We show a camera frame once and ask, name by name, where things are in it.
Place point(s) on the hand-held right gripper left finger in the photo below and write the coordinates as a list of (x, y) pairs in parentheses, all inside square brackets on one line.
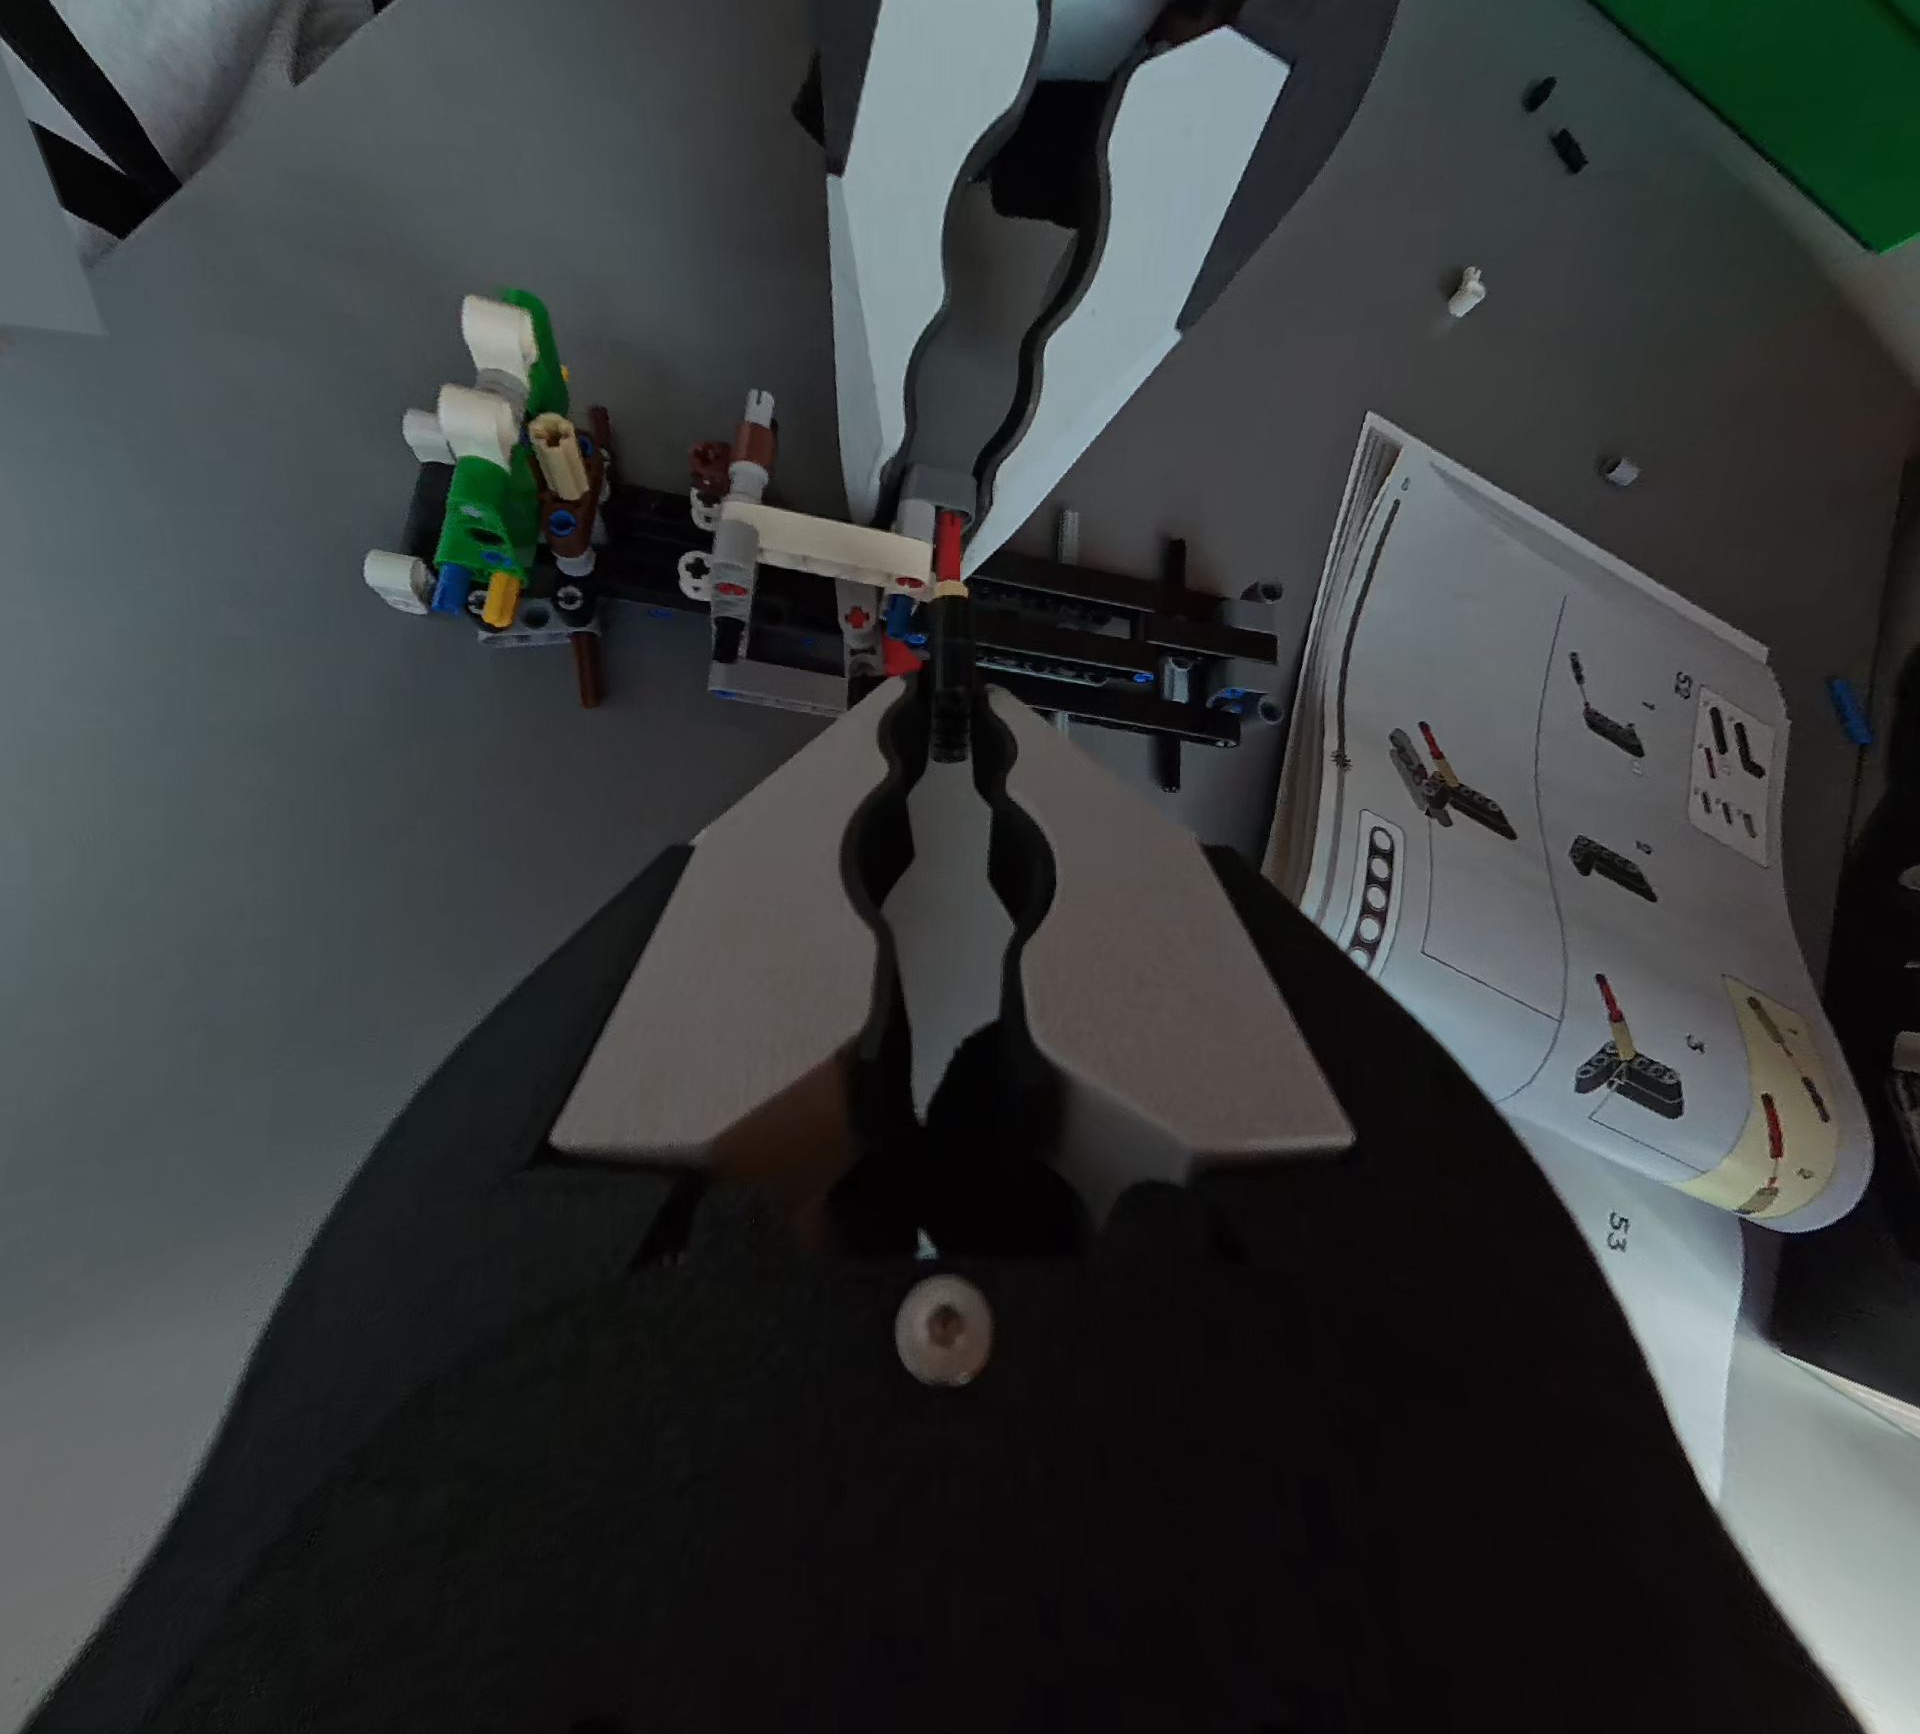
[(704, 999)]

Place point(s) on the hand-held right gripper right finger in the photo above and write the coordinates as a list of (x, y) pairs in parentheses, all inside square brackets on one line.
[(1184, 999)]

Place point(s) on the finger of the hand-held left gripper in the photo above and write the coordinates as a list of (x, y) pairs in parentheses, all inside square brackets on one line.
[(915, 115), (1184, 175)]

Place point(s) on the black lego piece with red axle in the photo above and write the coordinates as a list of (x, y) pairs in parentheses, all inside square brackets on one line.
[(950, 668)]

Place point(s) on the lego instruction booklet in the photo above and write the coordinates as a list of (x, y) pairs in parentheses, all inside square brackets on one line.
[(1500, 714)]

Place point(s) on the multicoloured lego model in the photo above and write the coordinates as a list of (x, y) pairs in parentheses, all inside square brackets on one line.
[(811, 543)]

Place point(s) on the small white lego piece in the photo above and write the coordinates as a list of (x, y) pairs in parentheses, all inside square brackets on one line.
[(1466, 291)]

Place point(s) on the small black lego connector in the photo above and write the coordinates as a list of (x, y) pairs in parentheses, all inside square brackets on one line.
[(1568, 149)]

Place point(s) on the blue lego pin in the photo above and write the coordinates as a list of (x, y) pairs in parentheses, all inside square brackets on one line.
[(1848, 704)]

